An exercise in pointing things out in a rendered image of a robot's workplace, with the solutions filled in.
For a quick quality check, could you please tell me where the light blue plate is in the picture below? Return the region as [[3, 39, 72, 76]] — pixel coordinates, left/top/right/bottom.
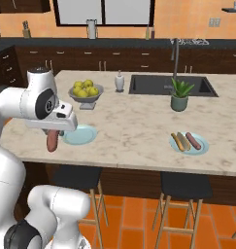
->
[[61, 124, 99, 146], [168, 131, 210, 156]]

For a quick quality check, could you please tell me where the dark wood drawer cupboards run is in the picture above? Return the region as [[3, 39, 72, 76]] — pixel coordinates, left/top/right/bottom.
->
[[0, 44, 26, 89]]

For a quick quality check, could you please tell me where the grey wall socket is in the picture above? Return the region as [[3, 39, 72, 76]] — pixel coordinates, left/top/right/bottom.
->
[[208, 17, 221, 28]]

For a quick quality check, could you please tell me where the white wire dish rack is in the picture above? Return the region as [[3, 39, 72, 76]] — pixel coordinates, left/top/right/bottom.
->
[[169, 37, 211, 47]]

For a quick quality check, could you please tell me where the dark wood lower cupboards run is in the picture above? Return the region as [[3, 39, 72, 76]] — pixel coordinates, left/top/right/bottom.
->
[[15, 44, 236, 76]]

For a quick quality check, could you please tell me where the dark wall shelf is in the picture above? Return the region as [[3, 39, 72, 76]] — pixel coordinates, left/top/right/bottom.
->
[[220, 7, 236, 15]]

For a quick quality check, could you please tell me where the white jug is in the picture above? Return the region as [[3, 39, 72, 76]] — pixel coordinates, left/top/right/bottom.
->
[[85, 18, 99, 40]]

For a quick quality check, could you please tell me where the white soap dispenser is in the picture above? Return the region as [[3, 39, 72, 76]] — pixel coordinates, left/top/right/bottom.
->
[[114, 69, 126, 93]]

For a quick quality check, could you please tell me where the dark wood island base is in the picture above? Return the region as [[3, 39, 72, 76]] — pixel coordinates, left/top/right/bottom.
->
[[13, 160, 236, 222]]

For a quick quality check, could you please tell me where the grey footed fruit bowl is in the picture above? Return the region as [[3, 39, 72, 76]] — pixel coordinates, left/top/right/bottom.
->
[[68, 84, 105, 111]]

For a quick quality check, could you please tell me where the brown sausage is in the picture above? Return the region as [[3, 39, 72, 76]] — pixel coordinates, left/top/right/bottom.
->
[[46, 128, 61, 154], [185, 131, 202, 151]]

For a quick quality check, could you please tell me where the black stool with wooden legs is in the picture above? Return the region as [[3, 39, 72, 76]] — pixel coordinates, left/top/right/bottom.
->
[[152, 171, 215, 249], [51, 164, 110, 249]]

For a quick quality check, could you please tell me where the tan hot dog bun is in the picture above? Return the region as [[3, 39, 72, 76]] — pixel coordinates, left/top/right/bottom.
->
[[170, 131, 192, 153]]

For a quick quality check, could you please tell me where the dark wood wall cupboard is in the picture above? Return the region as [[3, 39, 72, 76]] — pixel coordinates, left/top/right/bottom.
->
[[0, 0, 51, 16]]

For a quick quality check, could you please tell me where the dark sink basin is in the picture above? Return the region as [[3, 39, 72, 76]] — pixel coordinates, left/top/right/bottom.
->
[[128, 74, 219, 98]]

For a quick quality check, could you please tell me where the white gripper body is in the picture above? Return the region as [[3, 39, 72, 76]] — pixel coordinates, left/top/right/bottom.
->
[[24, 111, 80, 132]]

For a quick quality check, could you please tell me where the knife block with knives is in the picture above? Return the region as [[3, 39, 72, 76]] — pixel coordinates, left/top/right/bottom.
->
[[21, 19, 32, 39]]

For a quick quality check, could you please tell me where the green plant in grey pot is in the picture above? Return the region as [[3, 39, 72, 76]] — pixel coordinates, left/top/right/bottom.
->
[[169, 77, 196, 113]]

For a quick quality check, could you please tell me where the grey sink tap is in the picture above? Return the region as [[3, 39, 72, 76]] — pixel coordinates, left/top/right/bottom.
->
[[170, 37, 181, 81]]

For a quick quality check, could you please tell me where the black framed window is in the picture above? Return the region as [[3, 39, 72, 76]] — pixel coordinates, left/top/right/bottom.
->
[[52, 0, 156, 28]]

